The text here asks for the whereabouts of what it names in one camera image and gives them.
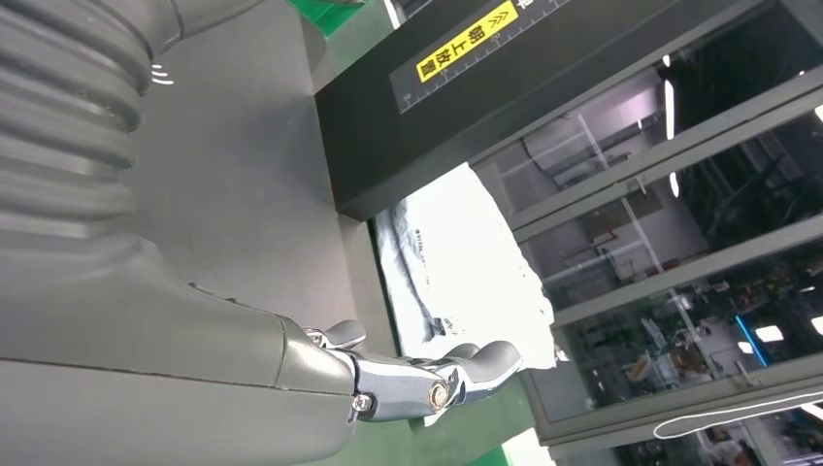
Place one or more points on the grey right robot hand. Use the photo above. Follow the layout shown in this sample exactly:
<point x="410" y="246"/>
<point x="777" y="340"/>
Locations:
<point x="161" y="386"/>

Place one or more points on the black inbound scanner machine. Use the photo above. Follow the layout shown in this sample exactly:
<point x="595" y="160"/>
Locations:
<point x="386" y="141"/>

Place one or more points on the flat white courier bag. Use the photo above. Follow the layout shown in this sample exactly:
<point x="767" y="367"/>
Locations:
<point x="463" y="270"/>

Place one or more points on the green plastic crate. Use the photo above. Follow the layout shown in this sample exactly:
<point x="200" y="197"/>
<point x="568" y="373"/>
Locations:
<point x="328" y="13"/>

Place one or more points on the grey framed glass cabinet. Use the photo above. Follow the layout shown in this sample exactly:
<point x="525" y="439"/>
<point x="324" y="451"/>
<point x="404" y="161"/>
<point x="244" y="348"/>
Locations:
<point x="675" y="270"/>

